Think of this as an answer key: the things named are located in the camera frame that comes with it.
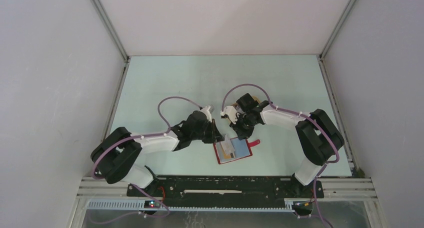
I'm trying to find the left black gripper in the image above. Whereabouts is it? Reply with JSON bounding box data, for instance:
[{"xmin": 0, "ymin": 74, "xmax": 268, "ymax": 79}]
[{"xmin": 191, "ymin": 119, "xmax": 224, "ymax": 144}]

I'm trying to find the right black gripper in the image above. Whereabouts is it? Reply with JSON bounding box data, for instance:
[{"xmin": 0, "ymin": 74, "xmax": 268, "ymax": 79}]
[{"xmin": 229, "ymin": 113, "xmax": 258, "ymax": 141}]

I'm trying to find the white credit card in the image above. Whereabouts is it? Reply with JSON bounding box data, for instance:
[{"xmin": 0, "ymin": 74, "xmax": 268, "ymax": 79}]
[{"xmin": 220, "ymin": 134, "xmax": 235, "ymax": 157}]

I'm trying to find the gold card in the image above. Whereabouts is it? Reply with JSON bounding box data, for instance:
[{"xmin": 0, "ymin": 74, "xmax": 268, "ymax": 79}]
[{"xmin": 217, "ymin": 143, "xmax": 236, "ymax": 163}]

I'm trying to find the red card holder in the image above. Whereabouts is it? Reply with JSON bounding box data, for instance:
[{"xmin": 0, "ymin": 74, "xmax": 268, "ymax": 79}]
[{"xmin": 213, "ymin": 136, "xmax": 261, "ymax": 165}]

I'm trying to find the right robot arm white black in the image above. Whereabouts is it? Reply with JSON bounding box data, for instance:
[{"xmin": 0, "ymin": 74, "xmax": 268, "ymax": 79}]
[{"xmin": 220, "ymin": 93, "xmax": 345, "ymax": 197}]

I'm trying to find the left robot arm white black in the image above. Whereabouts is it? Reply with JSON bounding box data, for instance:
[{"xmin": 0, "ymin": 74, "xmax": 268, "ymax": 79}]
[{"xmin": 90, "ymin": 109, "xmax": 225, "ymax": 196}]

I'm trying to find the beige oval tray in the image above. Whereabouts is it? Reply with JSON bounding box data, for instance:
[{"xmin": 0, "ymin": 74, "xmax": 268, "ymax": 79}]
[{"xmin": 232, "ymin": 93, "xmax": 260, "ymax": 112}]

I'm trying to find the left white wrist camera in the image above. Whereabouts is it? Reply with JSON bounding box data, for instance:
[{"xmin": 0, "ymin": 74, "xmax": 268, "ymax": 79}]
[{"xmin": 200, "ymin": 105, "xmax": 215, "ymax": 123}]

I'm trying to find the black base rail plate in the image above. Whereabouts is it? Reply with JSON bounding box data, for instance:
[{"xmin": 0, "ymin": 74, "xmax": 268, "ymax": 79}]
[{"xmin": 146, "ymin": 175, "xmax": 324, "ymax": 208}]

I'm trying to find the white cable duct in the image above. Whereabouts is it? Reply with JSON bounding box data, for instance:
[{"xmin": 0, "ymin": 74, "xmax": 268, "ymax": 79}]
[{"xmin": 85, "ymin": 198, "xmax": 294, "ymax": 213}]

